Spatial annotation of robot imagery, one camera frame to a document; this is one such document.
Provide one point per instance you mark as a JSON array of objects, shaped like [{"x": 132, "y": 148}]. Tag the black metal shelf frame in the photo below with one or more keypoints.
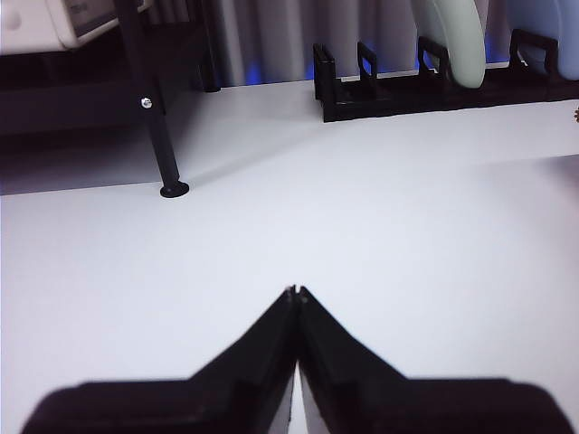
[{"x": 158, "y": 135}]

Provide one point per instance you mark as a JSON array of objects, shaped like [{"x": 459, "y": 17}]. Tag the pale green plate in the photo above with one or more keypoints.
[{"x": 461, "y": 45}]

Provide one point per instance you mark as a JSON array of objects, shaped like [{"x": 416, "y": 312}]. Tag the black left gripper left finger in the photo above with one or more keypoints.
[{"x": 203, "y": 402}]

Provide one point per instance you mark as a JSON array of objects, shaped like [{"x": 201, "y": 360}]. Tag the cream toaster oven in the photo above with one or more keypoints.
[{"x": 27, "y": 22}]

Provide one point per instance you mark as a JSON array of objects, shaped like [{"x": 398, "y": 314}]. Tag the black dish rack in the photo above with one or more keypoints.
[{"x": 362, "y": 106}]

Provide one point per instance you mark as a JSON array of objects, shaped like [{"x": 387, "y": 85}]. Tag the grey pleated curtain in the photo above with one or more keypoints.
[{"x": 280, "y": 36}]

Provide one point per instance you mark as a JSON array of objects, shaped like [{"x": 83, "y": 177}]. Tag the pale blue plate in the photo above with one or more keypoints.
[{"x": 567, "y": 36}]

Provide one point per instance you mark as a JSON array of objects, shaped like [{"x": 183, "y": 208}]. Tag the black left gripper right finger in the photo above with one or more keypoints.
[{"x": 384, "y": 402}]

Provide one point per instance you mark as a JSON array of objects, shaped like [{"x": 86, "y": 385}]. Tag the brown wicker basket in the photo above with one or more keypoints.
[{"x": 576, "y": 115}]

